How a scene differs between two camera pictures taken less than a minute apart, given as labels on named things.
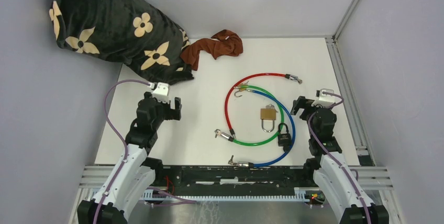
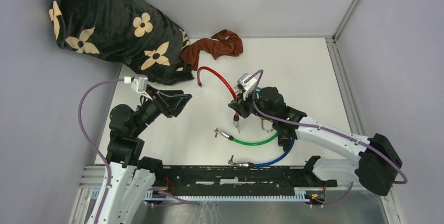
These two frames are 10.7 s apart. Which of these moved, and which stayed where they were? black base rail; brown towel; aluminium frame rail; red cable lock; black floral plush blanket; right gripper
Moved: red cable lock; right gripper
Stayed: aluminium frame rail; black floral plush blanket; brown towel; black base rail
